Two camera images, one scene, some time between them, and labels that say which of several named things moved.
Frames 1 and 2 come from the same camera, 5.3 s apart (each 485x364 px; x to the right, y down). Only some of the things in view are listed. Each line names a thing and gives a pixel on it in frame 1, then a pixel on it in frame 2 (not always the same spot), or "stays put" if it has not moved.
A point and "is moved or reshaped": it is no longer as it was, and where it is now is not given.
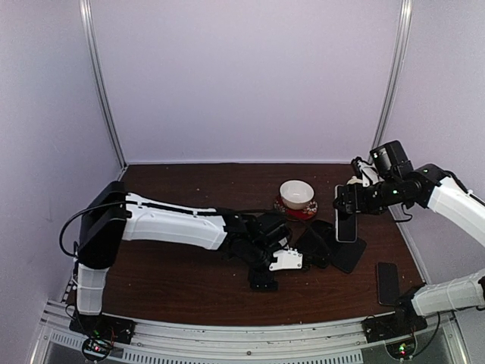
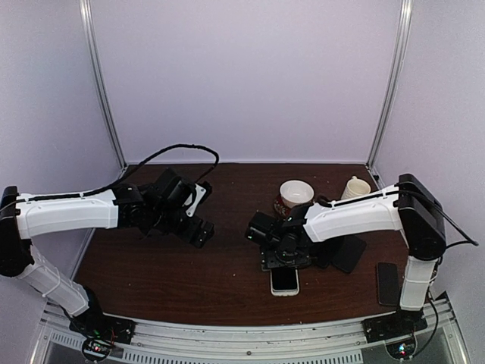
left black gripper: x=262 y=281 → x=202 y=236
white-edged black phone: x=345 y=224 is moved or reshaped
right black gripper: x=357 y=204 → x=269 y=260
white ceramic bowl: x=295 y=194 stays put
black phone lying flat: x=345 y=255 stays put
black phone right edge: x=388 y=283 stays put
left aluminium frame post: x=87 y=17 stays put
